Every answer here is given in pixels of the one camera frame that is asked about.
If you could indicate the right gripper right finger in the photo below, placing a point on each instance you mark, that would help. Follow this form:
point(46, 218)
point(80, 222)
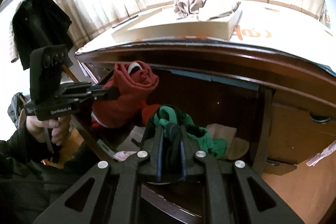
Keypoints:
point(188, 149)

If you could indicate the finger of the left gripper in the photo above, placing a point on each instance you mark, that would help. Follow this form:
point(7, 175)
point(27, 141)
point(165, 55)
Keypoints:
point(96, 87)
point(103, 97)

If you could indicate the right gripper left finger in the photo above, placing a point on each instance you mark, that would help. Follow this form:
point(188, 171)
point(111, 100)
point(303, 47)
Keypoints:
point(152, 142)

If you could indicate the dark red garment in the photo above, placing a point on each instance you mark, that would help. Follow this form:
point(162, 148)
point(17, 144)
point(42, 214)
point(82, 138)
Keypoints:
point(135, 81)

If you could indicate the green underwear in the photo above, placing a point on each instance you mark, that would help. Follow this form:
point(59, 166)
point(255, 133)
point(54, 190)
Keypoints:
point(194, 132)

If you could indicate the beige underwear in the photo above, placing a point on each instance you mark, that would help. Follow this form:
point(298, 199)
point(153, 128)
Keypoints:
point(185, 8)

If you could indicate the person's left forearm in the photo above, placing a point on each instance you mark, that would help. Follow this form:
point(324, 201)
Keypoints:
point(24, 179)

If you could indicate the black phone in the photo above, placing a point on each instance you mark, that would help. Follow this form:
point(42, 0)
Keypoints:
point(124, 21)

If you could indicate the black hanging coat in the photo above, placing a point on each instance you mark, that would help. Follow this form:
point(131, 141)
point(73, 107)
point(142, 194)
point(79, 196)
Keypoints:
point(37, 24)

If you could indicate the shallow cardboard tray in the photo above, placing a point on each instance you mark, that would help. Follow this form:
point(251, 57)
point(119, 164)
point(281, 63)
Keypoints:
point(163, 23)

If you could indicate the white orange-print tablecloth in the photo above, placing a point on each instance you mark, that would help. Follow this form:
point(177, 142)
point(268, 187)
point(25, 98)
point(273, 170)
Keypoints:
point(264, 27)

